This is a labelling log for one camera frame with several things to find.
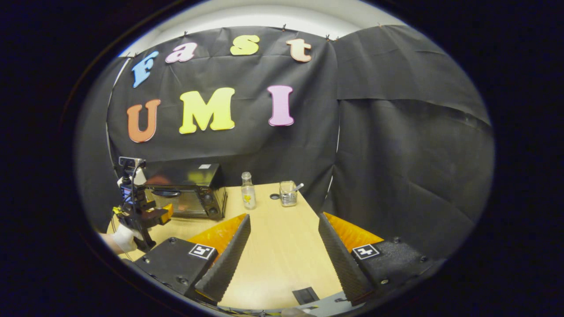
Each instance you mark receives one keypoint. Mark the metal spoon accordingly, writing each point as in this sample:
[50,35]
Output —
[299,186]

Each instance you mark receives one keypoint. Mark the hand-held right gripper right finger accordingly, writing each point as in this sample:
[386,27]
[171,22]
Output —
[343,264]

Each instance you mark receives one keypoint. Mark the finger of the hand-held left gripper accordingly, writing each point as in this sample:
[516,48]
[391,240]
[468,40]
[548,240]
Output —
[158,216]
[150,204]

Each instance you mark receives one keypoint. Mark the clear glass bottle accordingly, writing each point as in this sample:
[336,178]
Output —
[248,193]

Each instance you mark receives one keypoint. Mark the white toaster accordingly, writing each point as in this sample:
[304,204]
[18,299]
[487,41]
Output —
[140,177]

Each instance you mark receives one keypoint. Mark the black electric oven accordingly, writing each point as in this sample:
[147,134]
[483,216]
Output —
[189,200]

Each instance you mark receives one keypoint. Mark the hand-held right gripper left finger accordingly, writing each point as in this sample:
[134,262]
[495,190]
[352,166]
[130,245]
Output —
[227,264]

